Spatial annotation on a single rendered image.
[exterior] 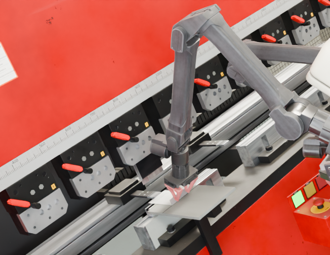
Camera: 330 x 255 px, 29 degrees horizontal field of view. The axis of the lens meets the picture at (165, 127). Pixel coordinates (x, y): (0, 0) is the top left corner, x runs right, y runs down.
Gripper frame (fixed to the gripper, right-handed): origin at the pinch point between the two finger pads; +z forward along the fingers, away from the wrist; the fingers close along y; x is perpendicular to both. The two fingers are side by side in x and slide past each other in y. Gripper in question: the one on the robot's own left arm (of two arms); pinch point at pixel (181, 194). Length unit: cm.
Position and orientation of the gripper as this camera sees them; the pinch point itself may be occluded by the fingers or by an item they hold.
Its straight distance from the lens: 214.3
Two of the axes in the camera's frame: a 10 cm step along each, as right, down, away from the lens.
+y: -6.8, 4.6, -5.7
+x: 7.3, 3.7, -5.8
